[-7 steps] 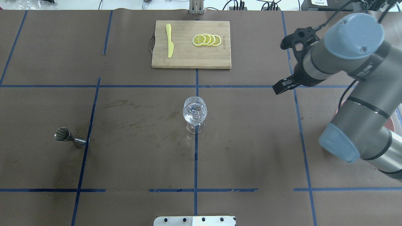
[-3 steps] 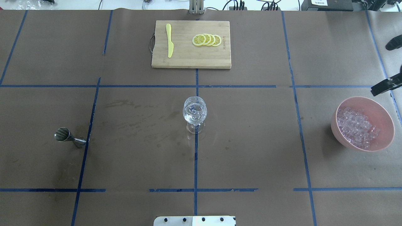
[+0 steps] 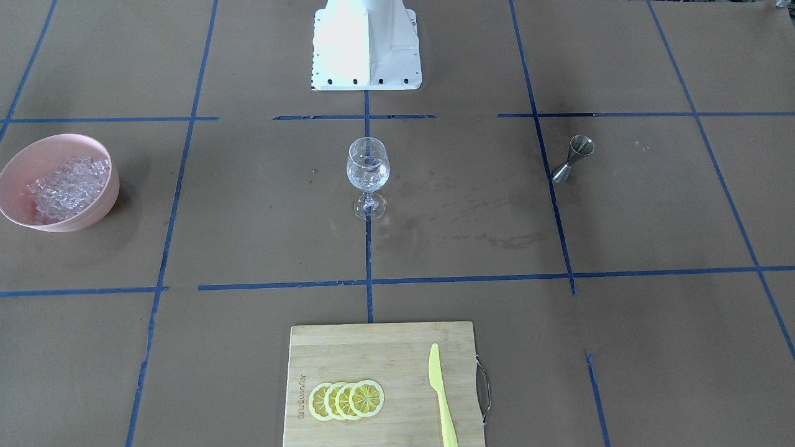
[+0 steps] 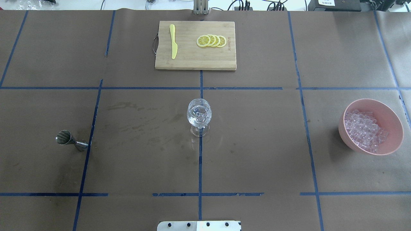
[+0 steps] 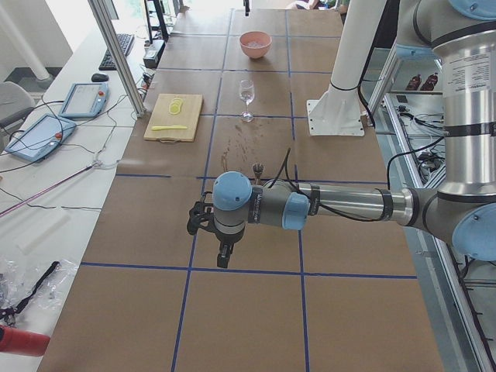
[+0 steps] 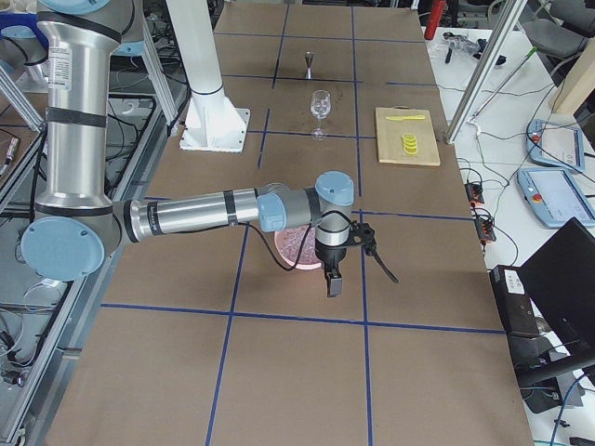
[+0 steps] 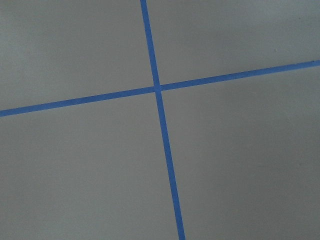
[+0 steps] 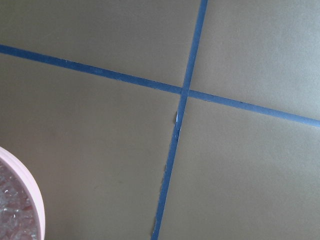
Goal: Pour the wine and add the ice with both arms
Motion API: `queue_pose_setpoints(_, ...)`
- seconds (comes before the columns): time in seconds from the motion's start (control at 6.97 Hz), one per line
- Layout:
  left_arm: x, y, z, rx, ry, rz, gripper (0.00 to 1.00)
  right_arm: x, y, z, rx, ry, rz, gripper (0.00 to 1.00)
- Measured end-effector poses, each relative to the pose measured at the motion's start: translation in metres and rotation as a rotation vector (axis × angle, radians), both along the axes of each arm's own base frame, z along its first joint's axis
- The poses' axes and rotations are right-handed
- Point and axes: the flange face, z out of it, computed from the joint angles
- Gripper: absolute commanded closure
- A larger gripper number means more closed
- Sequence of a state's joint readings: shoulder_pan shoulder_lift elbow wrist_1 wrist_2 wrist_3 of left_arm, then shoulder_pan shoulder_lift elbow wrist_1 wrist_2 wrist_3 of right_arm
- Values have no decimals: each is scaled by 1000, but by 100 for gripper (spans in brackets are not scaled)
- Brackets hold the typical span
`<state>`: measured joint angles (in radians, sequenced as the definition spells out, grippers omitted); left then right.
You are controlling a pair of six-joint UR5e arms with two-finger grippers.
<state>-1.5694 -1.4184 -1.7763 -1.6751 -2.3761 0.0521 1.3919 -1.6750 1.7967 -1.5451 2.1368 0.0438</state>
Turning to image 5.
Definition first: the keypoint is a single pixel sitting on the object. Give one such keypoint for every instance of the steel double jigger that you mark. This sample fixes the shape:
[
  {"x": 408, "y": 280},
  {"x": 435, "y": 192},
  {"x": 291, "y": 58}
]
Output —
[{"x": 258, "y": 170}]

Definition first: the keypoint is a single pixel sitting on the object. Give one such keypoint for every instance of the clear ice cubes pile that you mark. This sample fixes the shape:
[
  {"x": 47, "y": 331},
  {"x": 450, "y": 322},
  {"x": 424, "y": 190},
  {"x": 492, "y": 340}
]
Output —
[{"x": 255, "y": 44}]

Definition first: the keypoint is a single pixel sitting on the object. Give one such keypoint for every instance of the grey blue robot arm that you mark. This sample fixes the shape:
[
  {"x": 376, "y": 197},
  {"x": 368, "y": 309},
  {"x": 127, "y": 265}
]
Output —
[{"x": 461, "y": 211}]

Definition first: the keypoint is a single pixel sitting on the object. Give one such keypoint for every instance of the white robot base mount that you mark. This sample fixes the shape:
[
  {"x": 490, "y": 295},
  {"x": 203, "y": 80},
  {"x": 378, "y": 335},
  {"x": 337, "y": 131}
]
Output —
[{"x": 337, "y": 112}]

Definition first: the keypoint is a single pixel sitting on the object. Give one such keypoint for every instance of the bamboo cutting board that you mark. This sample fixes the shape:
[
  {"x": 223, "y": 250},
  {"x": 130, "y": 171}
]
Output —
[{"x": 189, "y": 116}]

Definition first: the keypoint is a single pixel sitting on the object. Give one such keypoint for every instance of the blue teach pendant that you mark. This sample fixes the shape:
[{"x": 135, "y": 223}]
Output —
[
  {"x": 41, "y": 138},
  {"x": 84, "y": 100}
]

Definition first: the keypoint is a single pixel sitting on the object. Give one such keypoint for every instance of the yellow plastic knife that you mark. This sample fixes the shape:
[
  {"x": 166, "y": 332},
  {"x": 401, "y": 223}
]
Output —
[{"x": 173, "y": 127}]

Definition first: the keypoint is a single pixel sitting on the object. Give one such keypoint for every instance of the clear wine glass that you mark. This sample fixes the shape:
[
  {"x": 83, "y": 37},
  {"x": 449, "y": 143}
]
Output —
[{"x": 246, "y": 94}]

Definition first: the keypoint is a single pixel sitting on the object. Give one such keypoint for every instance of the blue teach pendant far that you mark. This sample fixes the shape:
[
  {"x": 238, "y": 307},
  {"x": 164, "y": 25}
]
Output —
[{"x": 84, "y": 100}]

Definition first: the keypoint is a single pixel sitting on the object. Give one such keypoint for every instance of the black computer mouse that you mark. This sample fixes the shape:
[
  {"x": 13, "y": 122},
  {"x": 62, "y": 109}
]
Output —
[{"x": 99, "y": 77}]

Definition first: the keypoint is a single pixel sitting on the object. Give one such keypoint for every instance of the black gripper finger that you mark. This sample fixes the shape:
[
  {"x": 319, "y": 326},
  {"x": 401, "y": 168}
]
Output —
[{"x": 225, "y": 252}]

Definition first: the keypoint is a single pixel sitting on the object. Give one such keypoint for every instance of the pink bowl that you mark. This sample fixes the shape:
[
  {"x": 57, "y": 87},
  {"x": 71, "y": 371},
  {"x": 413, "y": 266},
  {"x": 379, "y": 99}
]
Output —
[{"x": 261, "y": 37}]

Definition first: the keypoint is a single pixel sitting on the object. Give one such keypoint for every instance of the grey office chair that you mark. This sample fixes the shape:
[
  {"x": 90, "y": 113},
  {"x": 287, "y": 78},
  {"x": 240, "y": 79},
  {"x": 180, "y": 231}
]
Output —
[{"x": 16, "y": 104}]

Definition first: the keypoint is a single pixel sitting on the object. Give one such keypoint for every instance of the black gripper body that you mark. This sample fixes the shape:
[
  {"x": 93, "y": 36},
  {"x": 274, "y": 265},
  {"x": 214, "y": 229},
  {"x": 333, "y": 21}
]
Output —
[{"x": 227, "y": 239}]

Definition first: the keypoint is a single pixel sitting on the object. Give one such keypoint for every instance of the aluminium frame post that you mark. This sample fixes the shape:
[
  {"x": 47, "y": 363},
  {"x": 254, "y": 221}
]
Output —
[{"x": 104, "y": 22}]

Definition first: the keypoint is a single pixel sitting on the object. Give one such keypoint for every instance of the blue teach pendant near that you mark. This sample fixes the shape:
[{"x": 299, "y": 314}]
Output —
[{"x": 41, "y": 138}]

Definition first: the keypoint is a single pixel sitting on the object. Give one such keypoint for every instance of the red cylinder object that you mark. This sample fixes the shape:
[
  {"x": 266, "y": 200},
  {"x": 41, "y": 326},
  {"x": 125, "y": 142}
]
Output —
[{"x": 25, "y": 343}]

